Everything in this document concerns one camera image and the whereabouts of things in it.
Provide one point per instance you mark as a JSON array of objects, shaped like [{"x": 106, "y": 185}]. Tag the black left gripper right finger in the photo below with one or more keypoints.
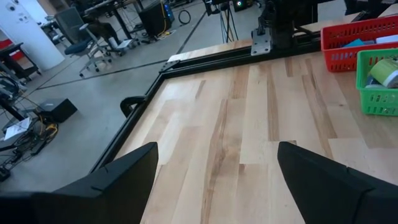
[{"x": 335, "y": 196}]

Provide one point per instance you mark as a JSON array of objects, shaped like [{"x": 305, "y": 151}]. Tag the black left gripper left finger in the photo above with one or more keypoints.
[{"x": 93, "y": 199}]

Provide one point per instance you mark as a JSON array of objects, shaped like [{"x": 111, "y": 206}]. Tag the teal rectangular box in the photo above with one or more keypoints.
[{"x": 354, "y": 43}]

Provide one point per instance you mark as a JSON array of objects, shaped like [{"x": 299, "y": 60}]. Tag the white rectangular box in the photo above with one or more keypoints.
[{"x": 387, "y": 39}]

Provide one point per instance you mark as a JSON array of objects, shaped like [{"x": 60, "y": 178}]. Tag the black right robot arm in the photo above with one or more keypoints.
[{"x": 283, "y": 21}]

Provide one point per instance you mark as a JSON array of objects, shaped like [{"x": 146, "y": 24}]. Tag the grey blue office chair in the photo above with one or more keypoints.
[{"x": 79, "y": 40}]

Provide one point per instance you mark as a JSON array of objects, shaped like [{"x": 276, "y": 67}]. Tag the small black floor box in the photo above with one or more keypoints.
[{"x": 57, "y": 109}]

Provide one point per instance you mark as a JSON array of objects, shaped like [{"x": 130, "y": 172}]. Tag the white paper sheet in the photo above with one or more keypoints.
[{"x": 18, "y": 128}]

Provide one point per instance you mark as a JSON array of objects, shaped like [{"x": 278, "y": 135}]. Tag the green plastic basket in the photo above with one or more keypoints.
[{"x": 377, "y": 99}]

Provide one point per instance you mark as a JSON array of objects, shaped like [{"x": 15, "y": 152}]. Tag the red plastic basket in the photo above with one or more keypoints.
[{"x": 342, "y": 46}]

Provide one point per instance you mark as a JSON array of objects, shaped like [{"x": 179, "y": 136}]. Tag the person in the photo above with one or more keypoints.
[{"x": 102, "y": 29}]

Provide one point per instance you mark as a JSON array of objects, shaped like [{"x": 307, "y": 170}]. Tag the white pillar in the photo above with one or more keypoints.
[{"x": 28, "y": 34}]

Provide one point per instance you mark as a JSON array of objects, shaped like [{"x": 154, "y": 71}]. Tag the black computer tower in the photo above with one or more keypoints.
[{"x": 155, "y": 18}]

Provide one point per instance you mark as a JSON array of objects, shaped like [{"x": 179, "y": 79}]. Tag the black tripod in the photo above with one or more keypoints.
[{"x": 227, "y": 21}]

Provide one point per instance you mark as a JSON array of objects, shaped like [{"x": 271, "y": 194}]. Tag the black frame clamp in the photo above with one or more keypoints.
[{"x": 130, "y": 104}]

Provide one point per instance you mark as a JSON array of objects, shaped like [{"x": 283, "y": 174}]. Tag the black aluminium table frame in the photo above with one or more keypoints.
[{"x": 186, "y": 67}]

